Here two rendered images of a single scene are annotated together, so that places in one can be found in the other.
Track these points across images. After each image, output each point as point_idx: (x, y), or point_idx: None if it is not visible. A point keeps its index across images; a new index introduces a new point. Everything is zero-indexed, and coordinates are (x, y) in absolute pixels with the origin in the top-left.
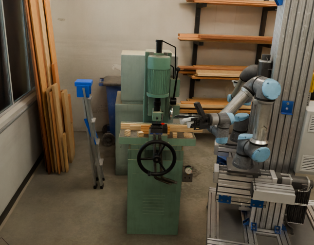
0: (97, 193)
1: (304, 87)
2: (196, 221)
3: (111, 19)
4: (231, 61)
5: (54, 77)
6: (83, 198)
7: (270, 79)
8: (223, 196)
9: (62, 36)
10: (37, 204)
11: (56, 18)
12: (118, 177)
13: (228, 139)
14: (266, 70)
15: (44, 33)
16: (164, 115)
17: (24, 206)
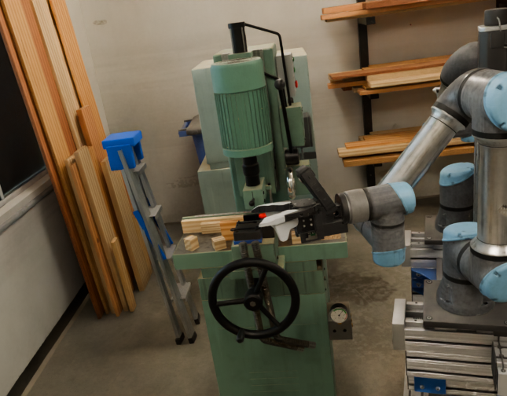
0: (182, 355)
1: None
2: None
3: (189, 5)
4: (442, 45)
5: (86, 134)
6: (154, 367)
7: (506, 75)
8: (426, 378)
9: (107, 53)
10: (66, 389)
11: (90, 21)
12: None
13: (432, 228)
14: (501, 52)
15: (52, 53)
16: (280, 191)
17: (42, 394)
